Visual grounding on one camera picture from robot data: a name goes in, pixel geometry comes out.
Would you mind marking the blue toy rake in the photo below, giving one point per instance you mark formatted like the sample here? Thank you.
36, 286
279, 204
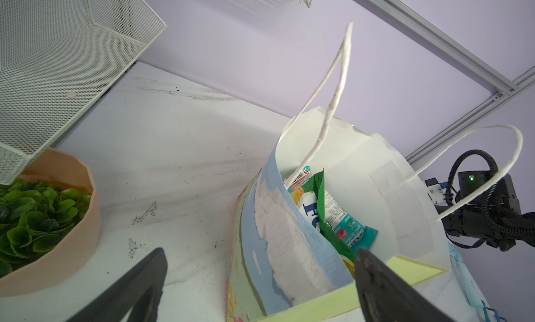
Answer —
492, 315

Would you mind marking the teal snack pack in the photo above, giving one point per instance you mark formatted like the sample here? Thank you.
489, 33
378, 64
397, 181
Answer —
351, 232
302, 178

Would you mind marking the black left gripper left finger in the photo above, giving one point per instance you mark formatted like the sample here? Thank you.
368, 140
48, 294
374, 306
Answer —
136, 295

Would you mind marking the green Fox's spring tea bag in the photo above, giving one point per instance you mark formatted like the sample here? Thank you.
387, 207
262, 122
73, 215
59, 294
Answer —
310, 201

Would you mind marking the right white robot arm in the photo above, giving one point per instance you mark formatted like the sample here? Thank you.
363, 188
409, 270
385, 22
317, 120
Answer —
493, 218

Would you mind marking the white mesh two-tier shelf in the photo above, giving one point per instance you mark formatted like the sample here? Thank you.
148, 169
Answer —
58, 57

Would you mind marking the light blue toy shovel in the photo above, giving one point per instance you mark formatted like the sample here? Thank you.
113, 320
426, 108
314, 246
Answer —
467, 282

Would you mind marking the potted green plant cup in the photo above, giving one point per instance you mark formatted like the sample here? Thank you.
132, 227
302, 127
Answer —
50, 223

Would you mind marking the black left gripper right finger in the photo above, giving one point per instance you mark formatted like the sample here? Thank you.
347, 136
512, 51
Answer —
384, 296

